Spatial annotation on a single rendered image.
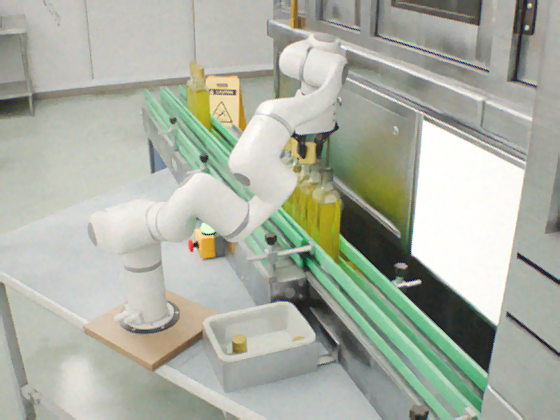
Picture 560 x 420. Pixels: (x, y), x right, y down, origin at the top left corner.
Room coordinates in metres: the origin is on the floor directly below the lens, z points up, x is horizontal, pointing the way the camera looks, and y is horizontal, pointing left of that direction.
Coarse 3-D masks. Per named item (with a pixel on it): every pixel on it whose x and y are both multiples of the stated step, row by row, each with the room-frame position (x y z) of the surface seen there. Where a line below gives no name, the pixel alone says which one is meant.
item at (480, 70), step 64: (320, 0) 1.84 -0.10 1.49; (384, 0) 1.51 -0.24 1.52; (448, 0) 1.28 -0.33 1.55; (512, 0) 1.08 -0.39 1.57; (384, 64) 1.42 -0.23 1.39; (448, 64) 1.23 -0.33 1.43; (512, 64) 1.07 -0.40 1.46; (512, 128) 1.01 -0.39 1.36; (384, 256) 1.43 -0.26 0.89; (448, 320) 1.16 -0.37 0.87
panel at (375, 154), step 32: (352, 96) 1.55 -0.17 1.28; (384, 96) 1.40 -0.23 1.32; (352, 128) 1.55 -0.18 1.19; (384, 128) 1.40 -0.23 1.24; (416, 128) 1.27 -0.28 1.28; (448, 128) 1.16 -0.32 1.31; (352, 160) 1.54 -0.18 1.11; (384, 160) 1.39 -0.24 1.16; (416, 160) 1.26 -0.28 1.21; (512, 160) 0.99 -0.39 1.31; (352, 192) 1.53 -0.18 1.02; (384, 192) 1.38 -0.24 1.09; (416, 192) 1.25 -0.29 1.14; (384, 224) 1.37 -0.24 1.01; (416, 256) 1.23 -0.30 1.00; (448, 288) 1.11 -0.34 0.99
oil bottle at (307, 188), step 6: (306, 180) 1.45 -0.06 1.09; (306, 186) 1.43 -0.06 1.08; (312, 186) 1.42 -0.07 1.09; (318, 186) 1.43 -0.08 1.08; (306, 192) 1.42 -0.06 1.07; (312, 192) 1.42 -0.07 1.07; (306, 198) 1.42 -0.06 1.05; (306, 204) 1.42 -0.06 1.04; (306, 210) 1.42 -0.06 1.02; (306, 216) 1.42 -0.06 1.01; (300, 222) 1.46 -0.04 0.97; (306, 222) 1.42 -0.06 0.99; (306, 228) 1.42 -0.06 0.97
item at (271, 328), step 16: (272, 304) 1.28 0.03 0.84; (288, 304) 1.28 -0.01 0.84; (208, 320) 1.21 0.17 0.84; (224, 320) 1.23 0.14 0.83; (240, 320) 1.24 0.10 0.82; (256, 320) 1.26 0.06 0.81; (272, 320) 1.27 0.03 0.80; (288, 320) 1.27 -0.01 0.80; (304, 320) 1.21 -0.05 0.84; (224, 336) 1.22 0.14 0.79; (256, 336) 1.25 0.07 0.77; (272, 336) 1.25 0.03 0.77; (288, 336) 1.25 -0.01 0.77; (304, 336) 1.18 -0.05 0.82; (224, 352) 1.18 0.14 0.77; (256, 352) 1.09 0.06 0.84; (272, 352) 1.10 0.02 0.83
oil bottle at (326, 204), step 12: (324, 192) 1.38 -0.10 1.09; (336, 192) 1.38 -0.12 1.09; (312, 204) 1.40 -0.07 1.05; (324, 204) 1.36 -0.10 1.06; (336, 204) 1.37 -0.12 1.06; (312, 216) 1.40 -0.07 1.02; (324, 216) 1.36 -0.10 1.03; (336, 216) 1.37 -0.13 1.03; (312, 228) 1.40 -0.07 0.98; (324, 228) 1.36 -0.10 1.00; (336, 228) 1.38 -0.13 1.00; (324, 240) 1.36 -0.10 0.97; (336, 240) 1.38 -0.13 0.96; (336, 252) 1.38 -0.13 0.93
